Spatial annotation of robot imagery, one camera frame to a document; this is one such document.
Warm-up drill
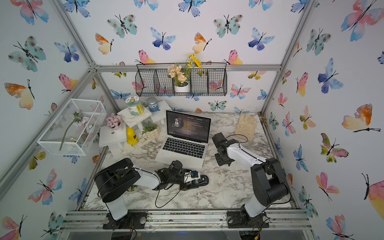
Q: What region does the black wireless mouse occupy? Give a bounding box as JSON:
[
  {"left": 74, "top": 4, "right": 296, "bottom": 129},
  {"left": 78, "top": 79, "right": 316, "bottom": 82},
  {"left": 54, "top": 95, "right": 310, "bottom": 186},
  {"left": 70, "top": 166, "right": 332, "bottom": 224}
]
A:
[{"left": 192, "top": 175, "right": 209, "bottom": 188}]

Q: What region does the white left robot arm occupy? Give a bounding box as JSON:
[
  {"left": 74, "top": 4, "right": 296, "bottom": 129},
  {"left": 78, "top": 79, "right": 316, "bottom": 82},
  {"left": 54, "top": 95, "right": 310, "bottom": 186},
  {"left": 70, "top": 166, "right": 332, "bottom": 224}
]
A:
[{"left": 94, "top": 158, "right": 200, "bottom": 221}]

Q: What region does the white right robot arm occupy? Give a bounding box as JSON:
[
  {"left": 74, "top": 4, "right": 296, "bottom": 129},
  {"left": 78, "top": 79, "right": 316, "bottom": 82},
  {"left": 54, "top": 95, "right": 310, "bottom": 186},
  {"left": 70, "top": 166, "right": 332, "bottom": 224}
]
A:
[{"left": 212, "top": 133, "right": 290, "bottom": 219}]

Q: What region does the silver open laptop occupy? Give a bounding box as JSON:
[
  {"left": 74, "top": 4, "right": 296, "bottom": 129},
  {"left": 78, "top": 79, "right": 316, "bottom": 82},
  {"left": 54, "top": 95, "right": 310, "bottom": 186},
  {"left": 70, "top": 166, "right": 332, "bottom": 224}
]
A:
[{"left": 155, "top": 110, "right": 212, "bottom": 171}]

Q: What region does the small succulent in pot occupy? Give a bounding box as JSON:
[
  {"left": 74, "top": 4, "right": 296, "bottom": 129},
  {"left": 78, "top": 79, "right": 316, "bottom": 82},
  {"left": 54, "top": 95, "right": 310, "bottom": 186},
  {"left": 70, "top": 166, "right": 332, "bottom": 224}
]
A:
[{"left": 142, "top": 121, "right": 161, "bottom": 139}]

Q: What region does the yellow rubber duck toy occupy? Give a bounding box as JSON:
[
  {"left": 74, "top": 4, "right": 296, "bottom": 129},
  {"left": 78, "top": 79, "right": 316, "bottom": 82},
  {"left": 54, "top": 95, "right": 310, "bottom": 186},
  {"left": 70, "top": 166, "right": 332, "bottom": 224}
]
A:
[{"left": 126, "top": 127, "right": 139, "bottom": 146}]

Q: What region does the white stepped display stand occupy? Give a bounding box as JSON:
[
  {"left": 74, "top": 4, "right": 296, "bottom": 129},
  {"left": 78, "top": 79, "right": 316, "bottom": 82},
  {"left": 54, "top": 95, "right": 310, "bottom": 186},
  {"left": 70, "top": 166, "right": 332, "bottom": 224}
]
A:
[{"left": 99, "top": 101, "right": 171, "bottom": 160}]

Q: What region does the small blue jar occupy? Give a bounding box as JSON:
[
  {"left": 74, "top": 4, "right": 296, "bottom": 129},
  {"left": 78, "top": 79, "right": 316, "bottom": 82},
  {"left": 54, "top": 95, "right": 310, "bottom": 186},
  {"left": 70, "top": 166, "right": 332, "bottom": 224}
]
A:
[{"left": 146, "top": 97, "right": 160, "bottom": 113}]

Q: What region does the green lidded jar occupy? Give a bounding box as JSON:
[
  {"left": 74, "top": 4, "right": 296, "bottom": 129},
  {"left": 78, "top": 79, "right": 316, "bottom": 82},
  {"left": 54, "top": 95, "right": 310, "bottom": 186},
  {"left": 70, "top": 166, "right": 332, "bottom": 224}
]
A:
[{"left": 126, "top": 96, "right": 144, "bottom": 116}]

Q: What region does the pink flower bouquet pot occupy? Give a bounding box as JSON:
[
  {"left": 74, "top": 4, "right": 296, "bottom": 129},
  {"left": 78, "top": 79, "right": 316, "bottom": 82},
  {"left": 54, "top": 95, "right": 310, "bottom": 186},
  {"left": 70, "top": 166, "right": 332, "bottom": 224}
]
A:
[{"left": 106, "top": 113, "right": 124, "bottom": 131}]

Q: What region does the white pot with flowers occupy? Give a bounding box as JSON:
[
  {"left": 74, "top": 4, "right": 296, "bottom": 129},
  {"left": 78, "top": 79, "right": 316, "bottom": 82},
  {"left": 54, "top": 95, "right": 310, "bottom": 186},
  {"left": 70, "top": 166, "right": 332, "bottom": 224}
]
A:
[{"left": 167, "top": 53, "right": 203, "bottom": 93}]

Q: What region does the pink artificial flower stem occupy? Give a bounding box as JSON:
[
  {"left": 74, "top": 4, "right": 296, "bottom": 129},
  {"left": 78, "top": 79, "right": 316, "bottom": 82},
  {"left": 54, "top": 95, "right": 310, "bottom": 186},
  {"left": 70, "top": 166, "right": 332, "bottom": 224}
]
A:
[{"left": 59, "top": 110, "right": 90, "bottom": 151}]

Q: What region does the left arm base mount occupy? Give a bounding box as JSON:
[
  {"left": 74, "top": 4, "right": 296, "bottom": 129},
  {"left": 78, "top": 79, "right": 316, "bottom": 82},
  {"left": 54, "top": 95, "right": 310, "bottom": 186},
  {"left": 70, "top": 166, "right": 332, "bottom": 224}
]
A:
[{"left": 103, "top": 211, "right": 148, "bottom": 230}]

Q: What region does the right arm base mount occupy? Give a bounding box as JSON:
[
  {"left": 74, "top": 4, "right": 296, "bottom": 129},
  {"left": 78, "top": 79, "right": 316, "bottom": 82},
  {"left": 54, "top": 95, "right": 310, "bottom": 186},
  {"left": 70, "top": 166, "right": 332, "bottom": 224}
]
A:
[{"left": 227, "top": 209, "right": 270, "bottom": 229}]

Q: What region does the black wire wall basket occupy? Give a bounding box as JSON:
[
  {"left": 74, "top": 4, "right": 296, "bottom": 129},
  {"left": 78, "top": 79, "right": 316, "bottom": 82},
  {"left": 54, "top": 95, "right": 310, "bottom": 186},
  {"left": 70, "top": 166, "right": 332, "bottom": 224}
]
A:
[{"left": 135, "top": 62, "right": 228, "bottom": 97}]

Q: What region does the aluminium front rail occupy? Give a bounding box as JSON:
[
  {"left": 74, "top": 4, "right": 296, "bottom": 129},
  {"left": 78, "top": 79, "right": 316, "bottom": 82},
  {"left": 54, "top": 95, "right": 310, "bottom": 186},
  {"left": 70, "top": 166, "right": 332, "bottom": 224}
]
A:
[{"left": 60, "top": 209, "right": 312, "bottom": 232}]

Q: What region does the white wire cage box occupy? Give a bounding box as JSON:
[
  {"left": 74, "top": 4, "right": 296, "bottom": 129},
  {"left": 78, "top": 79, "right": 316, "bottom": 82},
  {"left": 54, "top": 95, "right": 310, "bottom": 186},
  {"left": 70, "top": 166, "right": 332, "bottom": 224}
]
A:
[{"left": 37, "top": 99, "right": 107, "bottom": 156}]

